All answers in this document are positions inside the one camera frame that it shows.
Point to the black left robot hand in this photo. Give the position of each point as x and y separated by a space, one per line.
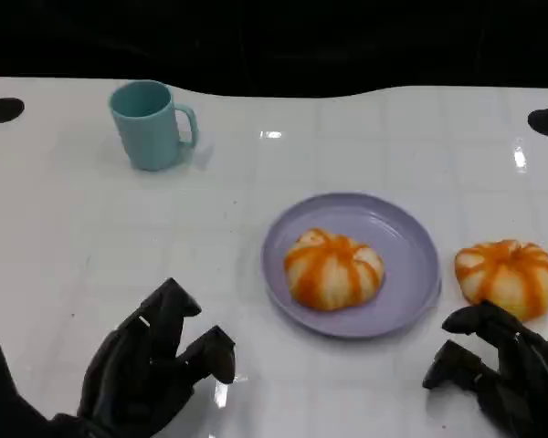
132 378

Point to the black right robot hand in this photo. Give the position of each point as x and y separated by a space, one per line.
525 381

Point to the orange and white bread roll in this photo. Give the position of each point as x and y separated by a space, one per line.
507 276
333 271

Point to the lilac plate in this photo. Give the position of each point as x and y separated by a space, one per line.
406 228

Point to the pale green mug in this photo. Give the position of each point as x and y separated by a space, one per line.
148 132

